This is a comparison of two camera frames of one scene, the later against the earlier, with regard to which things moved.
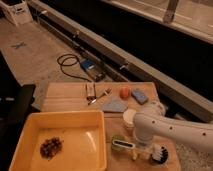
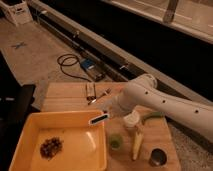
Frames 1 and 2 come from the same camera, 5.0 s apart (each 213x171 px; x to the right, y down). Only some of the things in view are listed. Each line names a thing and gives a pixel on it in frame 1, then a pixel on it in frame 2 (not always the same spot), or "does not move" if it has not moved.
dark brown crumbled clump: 51,147 does not move
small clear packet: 90,91 does not move
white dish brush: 157,152 to 98,119
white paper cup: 129,116 does not move
